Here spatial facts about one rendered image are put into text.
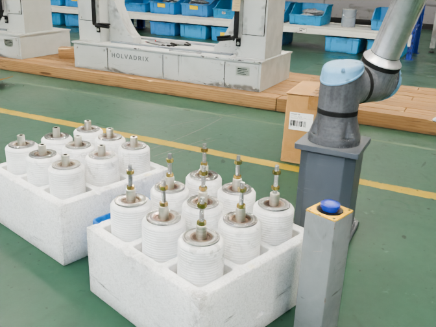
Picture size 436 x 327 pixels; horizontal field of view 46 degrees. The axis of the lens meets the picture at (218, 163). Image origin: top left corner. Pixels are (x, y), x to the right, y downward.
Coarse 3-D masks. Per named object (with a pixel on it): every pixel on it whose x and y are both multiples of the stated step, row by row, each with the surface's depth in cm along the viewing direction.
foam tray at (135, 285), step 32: (96, 224) 122; (96, 256) 120; (128, 256) 110; (288, 256) 115; (96, 288) 124; (128, 288) 113; (160, 288) 104; (192, 288) 99; (224, 288) 100; (256, 288) 109; (288, 288) 119; (128, 320) 116; (160, 320) 107; (192, 320) 98; (224, 320) 103; (256, 320) 112
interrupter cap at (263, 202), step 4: (260, 200) 120; (264, 200) 120; (268, 200) 120; (280, 200) 120; (284, 200) 120; (260, 204) 118; (264, 204) 118; (268, 204) 119; (280, 204) 119; (284, 204) 118; (288, 204) 118; (264, 208) 116; (268, 208) 116; (272, 208) 116; (276, 208) 116; (280, 208) 116; (284, 208) 116; (288, 208) 117
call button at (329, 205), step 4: (324, 200) 103; (328, 200) 103; (332, 200) 103; (336, 200) 103; (324, 204) 101; (328, 204) 101; (332, 204) 101; (336, 204) 101; (340, 204) 102; (324, 208) 101; (328, 208) 101; (332, 208) 100; (336, 208) 101; (328, 212) 101; (332, 212) 101
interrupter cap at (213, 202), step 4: (192, 196) 121; (196, 196) 121; (208, 196) 121; (212, 196) 121; (188, 200) 119; (192, 200) 119; (196, 200) 119; (208, 200) 120; (212, 200) 119; (216, 200) 119; (188, 204) 117; (192, 204) 117; (196, 204) 117; (208, 204) 117; (212, 204) 117; (216, 204) 117; (196, 208) 115; (208, 208) 115
